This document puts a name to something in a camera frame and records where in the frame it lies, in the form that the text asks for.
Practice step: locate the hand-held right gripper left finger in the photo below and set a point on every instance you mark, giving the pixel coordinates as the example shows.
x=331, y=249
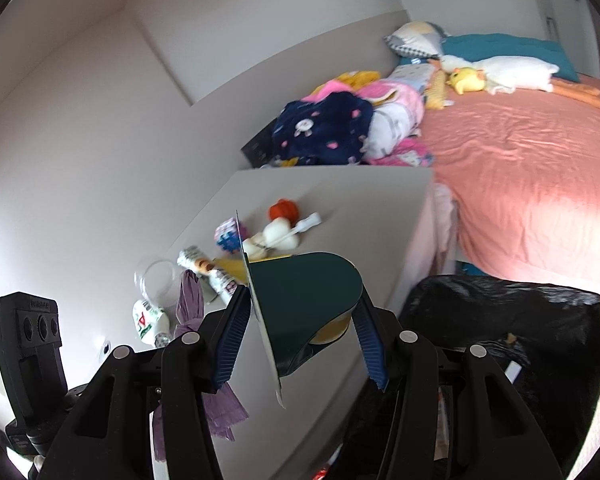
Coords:
x=230, y=345

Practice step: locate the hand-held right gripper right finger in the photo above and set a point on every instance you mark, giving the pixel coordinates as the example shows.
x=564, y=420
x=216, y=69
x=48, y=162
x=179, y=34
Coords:
x=372, y=355

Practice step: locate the dark green cardboard package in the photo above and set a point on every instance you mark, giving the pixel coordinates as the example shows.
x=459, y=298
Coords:
x=300, y=305

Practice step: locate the white bone-shaped object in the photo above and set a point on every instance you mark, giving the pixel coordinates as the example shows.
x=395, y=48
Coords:
x=275, y=235

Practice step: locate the black trash bag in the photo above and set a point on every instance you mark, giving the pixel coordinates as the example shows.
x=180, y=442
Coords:
x=505, y=310

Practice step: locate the purple cloth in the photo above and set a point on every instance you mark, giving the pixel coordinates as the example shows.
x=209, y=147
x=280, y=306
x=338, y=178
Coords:
x=190, y=300

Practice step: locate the yellow paper sheet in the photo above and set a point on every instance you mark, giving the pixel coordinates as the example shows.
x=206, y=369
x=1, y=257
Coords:
x=227, y=266

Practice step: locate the white printed mug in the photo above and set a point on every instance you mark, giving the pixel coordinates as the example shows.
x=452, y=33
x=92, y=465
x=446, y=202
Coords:
x=147, y=320

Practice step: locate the printed white wrapper roll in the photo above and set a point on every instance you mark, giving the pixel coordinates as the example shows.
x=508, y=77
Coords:
x=200, y=262

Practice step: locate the clear glass bowl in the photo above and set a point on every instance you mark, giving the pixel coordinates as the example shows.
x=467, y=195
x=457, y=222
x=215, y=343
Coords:
x=155, y=282

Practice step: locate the colourful puzzle cube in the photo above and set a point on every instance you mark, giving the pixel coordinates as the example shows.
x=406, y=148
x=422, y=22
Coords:
x=227, y=235

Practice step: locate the small white tube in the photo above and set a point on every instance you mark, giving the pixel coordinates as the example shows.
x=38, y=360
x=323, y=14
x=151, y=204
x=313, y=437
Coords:
x=307, y=222

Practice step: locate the orange ribbed toy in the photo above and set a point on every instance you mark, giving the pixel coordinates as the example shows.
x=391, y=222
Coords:
x=283, y=209

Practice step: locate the black box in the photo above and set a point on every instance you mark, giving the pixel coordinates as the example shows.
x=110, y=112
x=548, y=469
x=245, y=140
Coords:
x=257, y=149

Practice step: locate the navy printed blanket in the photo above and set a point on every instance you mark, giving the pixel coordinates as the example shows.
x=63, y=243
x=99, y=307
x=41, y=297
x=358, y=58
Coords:
x=320, y=125

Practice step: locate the bed with pink sheet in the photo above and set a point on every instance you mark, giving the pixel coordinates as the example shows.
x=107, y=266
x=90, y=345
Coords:
x=520, y=160

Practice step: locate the long yellow plush toy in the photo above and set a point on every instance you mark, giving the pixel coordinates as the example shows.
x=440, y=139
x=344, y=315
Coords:
x=436, y=92

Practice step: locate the white goose plush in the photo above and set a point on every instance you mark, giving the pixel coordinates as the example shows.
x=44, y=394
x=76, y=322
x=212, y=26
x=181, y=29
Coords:
x=515, y=72

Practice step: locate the patterned pillow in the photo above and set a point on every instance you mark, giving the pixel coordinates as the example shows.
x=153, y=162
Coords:
x=415, y=40

